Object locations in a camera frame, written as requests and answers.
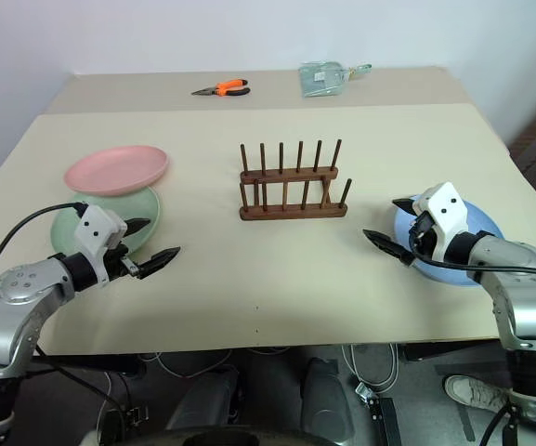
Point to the blue plate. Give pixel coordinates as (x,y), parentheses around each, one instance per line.
(481,220)

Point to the white sneaker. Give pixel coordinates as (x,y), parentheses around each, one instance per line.
(474,392)

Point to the orange black pliers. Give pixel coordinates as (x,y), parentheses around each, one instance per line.
(228,88)

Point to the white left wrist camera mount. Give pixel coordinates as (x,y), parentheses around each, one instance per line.
(95,227)

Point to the wooden dish rack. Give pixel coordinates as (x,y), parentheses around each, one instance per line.
(291,211)

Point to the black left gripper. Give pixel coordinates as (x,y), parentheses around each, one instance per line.
(120,265)

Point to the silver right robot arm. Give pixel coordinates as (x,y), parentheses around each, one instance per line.
(527,302)

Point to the pink plate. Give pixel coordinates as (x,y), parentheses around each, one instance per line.
(116,169)

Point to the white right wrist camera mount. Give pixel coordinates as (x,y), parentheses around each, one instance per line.
(446,209)

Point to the green plate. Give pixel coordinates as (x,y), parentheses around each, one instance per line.
(65,230)

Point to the black table frame bar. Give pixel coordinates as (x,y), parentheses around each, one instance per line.
(448,353)
(91,364)

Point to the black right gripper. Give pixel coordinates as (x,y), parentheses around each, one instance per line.
(424,237)

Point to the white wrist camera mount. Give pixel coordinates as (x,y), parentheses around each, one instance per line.
(446,209)
(95,227)

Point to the clear plastic bag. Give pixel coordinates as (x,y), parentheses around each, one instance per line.
(321,80)

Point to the dark rounded shape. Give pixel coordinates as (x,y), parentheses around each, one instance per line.
(325,404)
(205,399)

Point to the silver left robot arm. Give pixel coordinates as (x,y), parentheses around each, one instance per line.
(12,302)

